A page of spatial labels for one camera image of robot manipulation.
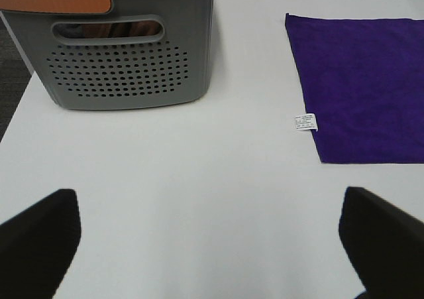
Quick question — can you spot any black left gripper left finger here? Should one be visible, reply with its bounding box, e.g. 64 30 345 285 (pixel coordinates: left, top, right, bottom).
1 189 81 298

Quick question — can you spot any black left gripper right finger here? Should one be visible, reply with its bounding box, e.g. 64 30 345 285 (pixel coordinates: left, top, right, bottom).
339 187 423 298

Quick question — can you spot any purple microfibre towel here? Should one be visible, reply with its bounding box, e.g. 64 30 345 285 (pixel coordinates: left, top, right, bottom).
285 15 423 164

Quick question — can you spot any grey perforated plastic basket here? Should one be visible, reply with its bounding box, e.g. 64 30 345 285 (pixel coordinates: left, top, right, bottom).
1 0 213 110

